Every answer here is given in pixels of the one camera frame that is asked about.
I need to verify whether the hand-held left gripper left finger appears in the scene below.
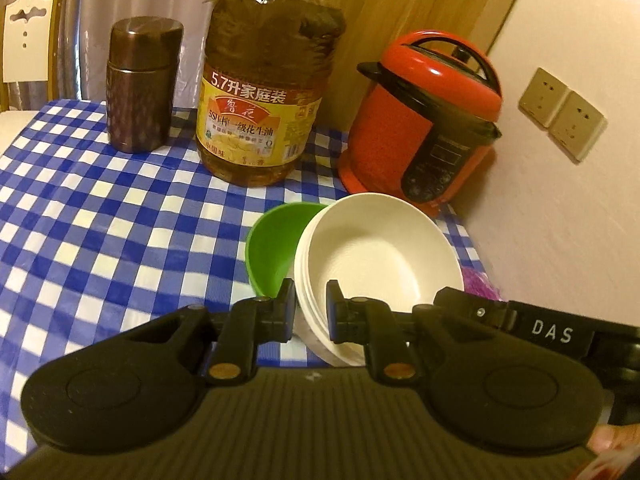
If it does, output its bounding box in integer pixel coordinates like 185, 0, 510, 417
150, 278, 297, 387

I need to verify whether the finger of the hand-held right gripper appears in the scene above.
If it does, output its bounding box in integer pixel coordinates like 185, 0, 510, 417
432, 286, 516, 333

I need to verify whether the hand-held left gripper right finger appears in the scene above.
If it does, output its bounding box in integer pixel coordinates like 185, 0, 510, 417
327, 280, 481, 383

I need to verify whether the small purple transparent plate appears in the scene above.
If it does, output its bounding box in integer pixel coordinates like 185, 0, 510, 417
460, 266, 502, 303

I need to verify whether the green plastic bowl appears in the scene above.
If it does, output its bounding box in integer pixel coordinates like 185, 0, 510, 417
245, 202, 328, 301

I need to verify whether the white plastic bowl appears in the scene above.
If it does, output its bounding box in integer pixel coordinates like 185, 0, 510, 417
294, 192, 466, 367

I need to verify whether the person's right hand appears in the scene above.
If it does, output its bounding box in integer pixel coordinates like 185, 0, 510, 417
586, 424, 640, 456

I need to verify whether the blue white checked tablecloth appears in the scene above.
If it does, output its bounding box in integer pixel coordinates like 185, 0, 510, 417
0, 97, 476, 461

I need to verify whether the red electric pressure cooker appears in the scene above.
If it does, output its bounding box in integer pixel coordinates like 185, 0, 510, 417
337, 30, 503, 220

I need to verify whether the cooking oil bottle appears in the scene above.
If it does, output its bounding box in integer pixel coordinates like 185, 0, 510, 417
196, 0, 347, 188

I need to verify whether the brown thermos jar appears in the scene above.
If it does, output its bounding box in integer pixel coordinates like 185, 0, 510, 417
105, 17, 185, 154

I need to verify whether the grey sheer curtain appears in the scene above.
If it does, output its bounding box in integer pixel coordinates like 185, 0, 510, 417
50, 0, 236, 103

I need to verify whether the white wooden chair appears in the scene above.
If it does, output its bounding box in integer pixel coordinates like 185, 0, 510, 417
0, 0, 63, 136

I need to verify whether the beige wall socket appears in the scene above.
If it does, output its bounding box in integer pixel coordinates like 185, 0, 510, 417
517, 66, 571, 128
547, 91, 608, 163

